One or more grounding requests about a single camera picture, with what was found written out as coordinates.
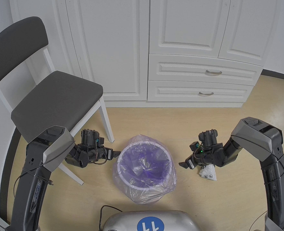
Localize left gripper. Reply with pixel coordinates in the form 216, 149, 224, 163
97, 147, 113, 160

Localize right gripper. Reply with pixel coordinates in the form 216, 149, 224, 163
185, 153, 206, 170

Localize purple plastic bag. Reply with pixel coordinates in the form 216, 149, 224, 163
112, 134, 177, 205

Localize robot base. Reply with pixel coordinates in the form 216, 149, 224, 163
103, 210, 200, 231

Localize white trash bin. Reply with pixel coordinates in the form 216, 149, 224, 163
117, 140, 174, 201

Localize white printed wrapper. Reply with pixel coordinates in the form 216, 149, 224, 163
199, 164, 217, 181

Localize white chair grey cushions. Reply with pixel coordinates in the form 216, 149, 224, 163
0, 17, 115, 185

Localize white wardrobe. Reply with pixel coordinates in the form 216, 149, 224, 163
9, 0, 281, 108

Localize black cable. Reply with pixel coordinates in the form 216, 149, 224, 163
252, 211, 269, 231
99, 205, 123, 229

